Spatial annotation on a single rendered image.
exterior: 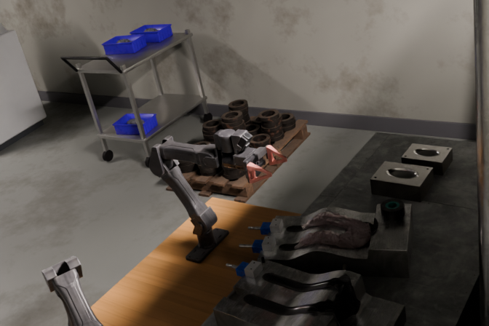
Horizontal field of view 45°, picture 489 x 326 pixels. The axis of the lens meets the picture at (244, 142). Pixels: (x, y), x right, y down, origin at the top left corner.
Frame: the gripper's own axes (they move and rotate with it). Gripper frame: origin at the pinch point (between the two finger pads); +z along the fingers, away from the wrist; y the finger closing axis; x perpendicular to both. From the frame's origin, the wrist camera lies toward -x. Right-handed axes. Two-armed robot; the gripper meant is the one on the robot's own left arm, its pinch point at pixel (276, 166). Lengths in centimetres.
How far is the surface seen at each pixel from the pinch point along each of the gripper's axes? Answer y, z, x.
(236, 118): 179, -154, 85
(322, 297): -23.1, 24.0, 26.1
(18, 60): 196, -419, 55
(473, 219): 44, 48, 39
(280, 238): 6.5, -8.2, 34.5
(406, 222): 21.4, 32.7, 28.1
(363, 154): 80, -8, 40
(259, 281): -19.8, -0.2, 30.8
